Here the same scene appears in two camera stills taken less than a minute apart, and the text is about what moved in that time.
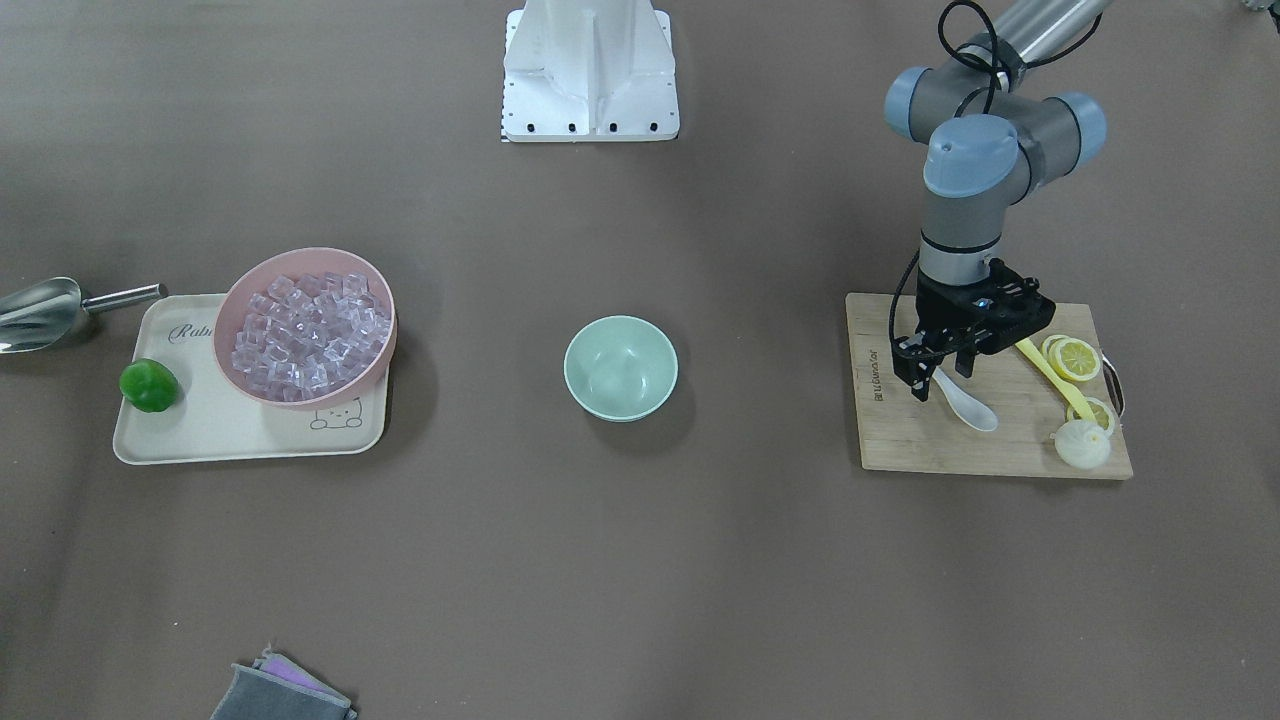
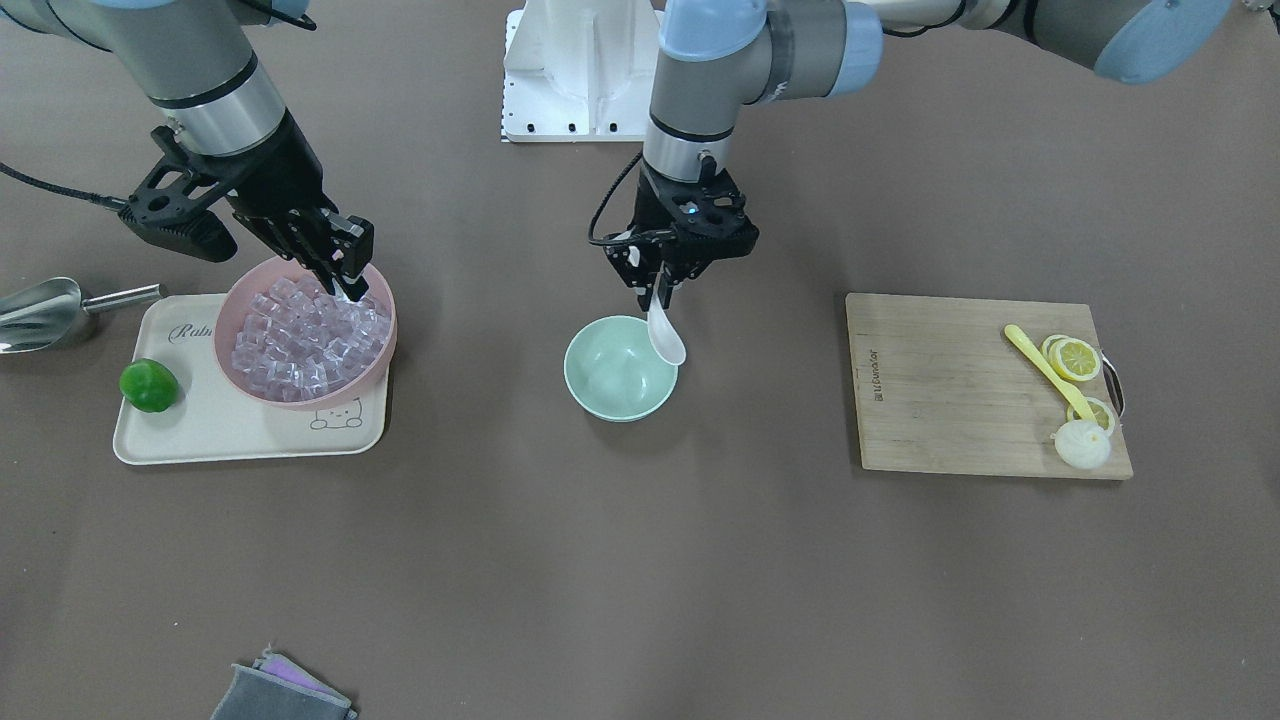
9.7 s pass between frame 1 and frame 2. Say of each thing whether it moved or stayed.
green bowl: stayed
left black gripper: moved
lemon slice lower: stayed
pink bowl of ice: stayed
